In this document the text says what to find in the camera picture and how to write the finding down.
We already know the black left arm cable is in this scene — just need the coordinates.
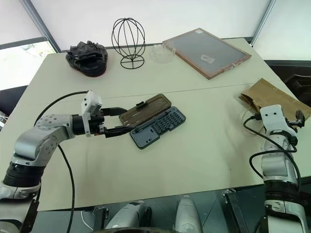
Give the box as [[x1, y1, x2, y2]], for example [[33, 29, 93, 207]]
[[34, 90, 89, 227]]

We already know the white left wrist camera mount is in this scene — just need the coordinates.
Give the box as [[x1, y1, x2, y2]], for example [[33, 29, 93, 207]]
[[81, 90, 103, 138]]

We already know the small clear plastic packet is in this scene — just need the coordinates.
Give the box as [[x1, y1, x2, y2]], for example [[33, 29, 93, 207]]
[[201, 54, 216, 64]]

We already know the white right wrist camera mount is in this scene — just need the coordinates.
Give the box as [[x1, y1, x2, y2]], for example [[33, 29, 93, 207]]
[[259, 104, 289, 137]]

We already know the crumpled black cap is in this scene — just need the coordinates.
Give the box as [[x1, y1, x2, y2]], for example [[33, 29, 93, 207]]
[[65, 40, 108, 78]]

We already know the silver rounded robot leg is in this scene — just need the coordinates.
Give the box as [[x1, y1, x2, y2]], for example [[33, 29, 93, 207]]
[[105, 200, 152, 233], [174, 195, 204, 233]]

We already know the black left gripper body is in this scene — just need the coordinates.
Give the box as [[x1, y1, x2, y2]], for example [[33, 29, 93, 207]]
[[88, 108, 108, 139]]

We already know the clear round plastic dish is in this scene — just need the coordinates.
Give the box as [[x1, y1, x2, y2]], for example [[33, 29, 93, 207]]
[[239, 108, 266, 138]]

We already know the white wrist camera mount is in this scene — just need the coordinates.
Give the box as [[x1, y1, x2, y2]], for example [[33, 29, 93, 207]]
[[81, 90, 103, 138], [259, 104, 289, 137]]

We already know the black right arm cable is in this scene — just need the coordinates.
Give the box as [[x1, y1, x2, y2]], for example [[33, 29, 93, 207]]
[[243, 113, 303, 195]]

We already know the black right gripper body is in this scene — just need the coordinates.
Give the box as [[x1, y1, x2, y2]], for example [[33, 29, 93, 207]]
[[282, 117, 300, 133]]

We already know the wooden framed grey tray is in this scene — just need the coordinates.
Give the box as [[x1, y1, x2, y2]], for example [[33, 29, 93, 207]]
[[162, 27, 252, 80]]

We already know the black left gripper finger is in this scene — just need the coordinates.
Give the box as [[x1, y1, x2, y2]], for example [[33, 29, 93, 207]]
[[102, 106, 128, 118], [104, 126, 132, 139]]

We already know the clear glass bowl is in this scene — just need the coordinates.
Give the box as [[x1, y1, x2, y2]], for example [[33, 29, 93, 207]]
[[151, 43, 174, 65]]

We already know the open screwdriver bit case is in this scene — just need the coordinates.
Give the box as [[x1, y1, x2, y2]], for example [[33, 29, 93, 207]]
[[118, 93, 187, 150]]

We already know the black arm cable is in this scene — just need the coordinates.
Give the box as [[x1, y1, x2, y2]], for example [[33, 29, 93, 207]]
[[243, 113, 303, 195], [34, 90, 89, 227]]

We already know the black metal table bracket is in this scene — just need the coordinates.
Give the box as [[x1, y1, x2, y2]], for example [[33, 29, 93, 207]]
[[222, 188, 247, 233]]

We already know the black wire hat stand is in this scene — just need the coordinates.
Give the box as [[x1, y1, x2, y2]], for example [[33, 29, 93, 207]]
[[111, 17, 146, 70]]

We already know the brown paper bag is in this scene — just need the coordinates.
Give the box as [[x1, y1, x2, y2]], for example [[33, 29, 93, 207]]
[[238, 78, 311, 117]]

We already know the dark grey window frame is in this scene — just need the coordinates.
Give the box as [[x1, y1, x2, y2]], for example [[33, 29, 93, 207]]
[[18, 0, 62, 53]]

